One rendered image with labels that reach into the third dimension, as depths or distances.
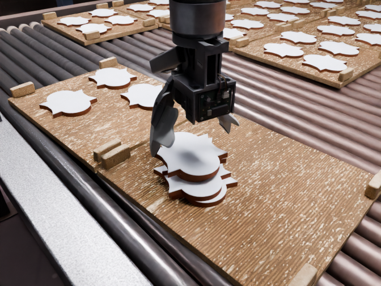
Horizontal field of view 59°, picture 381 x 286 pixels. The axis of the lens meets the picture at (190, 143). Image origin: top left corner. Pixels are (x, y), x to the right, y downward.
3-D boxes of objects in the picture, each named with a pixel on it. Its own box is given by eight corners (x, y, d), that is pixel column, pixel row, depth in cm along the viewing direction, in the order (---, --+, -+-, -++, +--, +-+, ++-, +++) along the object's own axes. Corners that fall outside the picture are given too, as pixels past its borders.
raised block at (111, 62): (102, 70, 102) (100, 62, 101) (98, 68, 104) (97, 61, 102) (118, 65, 106) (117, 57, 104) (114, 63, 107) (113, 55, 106)
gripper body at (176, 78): (191, 129, 48) (191, 46, 41) (165, 104, 54) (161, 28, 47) (235, 116, 51) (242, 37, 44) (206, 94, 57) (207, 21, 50)
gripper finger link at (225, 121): (242, 146, 58) (218, 116, 51) (223, 130, 62) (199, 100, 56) (255, 133, 58) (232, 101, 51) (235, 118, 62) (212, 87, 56)
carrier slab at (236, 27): (230, 51, 121) (231, 39, 118) (161, 27, 146) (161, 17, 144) (287, 32, 140) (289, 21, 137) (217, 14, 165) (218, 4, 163)
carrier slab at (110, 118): (94, 173, 65) (93, 167, 64) (8, 104, 88) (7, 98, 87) (213, 110, 85) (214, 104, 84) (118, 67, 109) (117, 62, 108)
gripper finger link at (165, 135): (150, 168, 50) (181, 116, 48) (135, 148, 54) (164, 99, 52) (165, 172, 52) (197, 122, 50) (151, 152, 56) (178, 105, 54)
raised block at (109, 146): (98, 164, 64) (96, 153, 63) (93, 160, 65) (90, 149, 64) (123, 151, 68) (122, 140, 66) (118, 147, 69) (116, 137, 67)
